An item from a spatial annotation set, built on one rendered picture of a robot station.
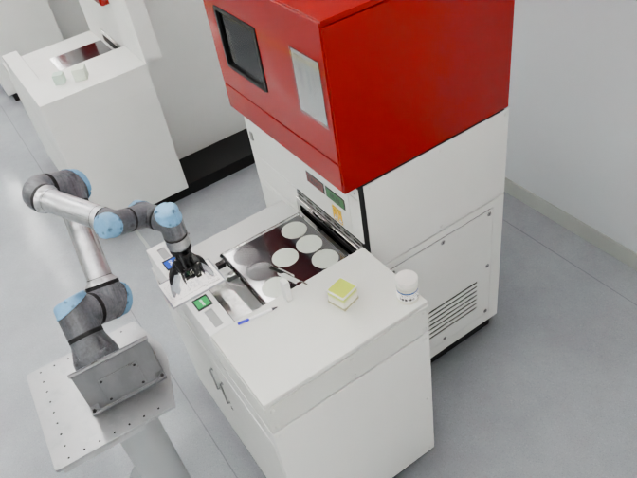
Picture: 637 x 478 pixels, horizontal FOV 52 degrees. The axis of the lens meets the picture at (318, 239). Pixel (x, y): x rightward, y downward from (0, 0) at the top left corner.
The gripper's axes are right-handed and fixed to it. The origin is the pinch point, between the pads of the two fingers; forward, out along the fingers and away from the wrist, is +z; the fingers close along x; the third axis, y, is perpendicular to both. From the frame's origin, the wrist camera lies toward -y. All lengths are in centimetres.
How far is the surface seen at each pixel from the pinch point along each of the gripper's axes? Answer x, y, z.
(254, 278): 22.0, -1.2, 12.4
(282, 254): 36.2, -4.9, 12.3
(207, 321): -2.5, 11.9, 6.4
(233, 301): 11.1, 1.8, 14.3
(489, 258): 121, 19, 53
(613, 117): 206, 10, 24
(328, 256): 49, 8, 12
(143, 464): -42, 7, 61
